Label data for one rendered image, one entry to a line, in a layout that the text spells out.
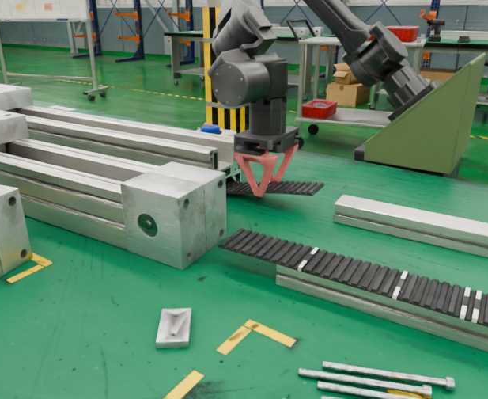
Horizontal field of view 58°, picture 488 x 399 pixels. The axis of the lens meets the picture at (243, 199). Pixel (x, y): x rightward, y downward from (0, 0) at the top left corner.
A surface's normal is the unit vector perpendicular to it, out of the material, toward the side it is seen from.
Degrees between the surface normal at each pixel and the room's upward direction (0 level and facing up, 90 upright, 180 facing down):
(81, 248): 0
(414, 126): 90
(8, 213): 90
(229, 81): 90
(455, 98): 90
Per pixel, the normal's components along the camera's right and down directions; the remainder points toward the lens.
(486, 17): -0.58, 0.32
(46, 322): 0.00, -0.92
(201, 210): 0.86, 0.20
